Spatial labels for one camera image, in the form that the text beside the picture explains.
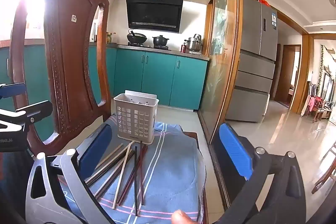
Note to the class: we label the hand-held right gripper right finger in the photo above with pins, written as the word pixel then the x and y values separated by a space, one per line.
pixel 233 153

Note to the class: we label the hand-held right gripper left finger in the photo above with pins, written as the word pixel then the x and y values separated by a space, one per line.
pixel 94 146

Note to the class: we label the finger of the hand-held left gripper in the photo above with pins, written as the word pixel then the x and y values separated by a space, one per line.
pixel 36 108
pixel 10 90

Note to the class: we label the pile of mixed chopsticks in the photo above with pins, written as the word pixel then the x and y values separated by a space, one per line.
pixel 123 174

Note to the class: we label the white plastic utensil holder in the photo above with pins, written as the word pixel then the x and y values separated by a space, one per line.
pixel 134 119

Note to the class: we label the black silver-tipped chopstick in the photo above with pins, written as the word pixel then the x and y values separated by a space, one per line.
pixel 135 182

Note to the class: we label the reddish brown chopstick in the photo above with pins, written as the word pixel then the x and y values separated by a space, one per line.
pixel 142 174

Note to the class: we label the person's right hand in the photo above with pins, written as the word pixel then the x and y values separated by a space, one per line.
pixel 181 216

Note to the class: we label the carved wooden chair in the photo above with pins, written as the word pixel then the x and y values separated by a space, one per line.
pixel 65 56

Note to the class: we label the blue striped towel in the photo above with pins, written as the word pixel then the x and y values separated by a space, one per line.
pixel 170 174

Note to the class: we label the grey refrigerator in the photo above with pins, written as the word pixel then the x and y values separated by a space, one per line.
pixel 252 69

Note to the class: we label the dark wooden dining chair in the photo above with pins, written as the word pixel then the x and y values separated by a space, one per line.
pixel 325 171

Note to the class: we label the teal base cabinets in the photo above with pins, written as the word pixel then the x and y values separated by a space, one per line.
pixel 157 77

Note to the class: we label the wooden chairs with pink garment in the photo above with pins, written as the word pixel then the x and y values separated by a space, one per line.
pixel 317 107

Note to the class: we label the wood framed glass door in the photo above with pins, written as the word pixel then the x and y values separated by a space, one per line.
pixel 220 56

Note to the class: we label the condiment bottles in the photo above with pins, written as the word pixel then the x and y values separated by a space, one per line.
pixel 111 38

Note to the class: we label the gas stove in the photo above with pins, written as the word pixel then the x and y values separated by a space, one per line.
pixel 147 46

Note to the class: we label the red bottle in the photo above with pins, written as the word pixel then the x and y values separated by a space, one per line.
pixel 183 48

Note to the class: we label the black wok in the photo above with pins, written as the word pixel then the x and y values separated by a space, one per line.
pixel 137 37

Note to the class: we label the green hanging vine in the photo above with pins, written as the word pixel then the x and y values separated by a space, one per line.
pixel 320 66

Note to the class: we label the black lidded pot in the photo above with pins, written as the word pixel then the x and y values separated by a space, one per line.
pixel 160 40

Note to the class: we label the black range hood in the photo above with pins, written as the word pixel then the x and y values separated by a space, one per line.
pixel 155 14

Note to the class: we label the red plastic bag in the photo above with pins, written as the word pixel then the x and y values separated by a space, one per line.
pixel 264 1

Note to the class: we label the wooden door frame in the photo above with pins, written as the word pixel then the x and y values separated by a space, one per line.
pixel 299 74

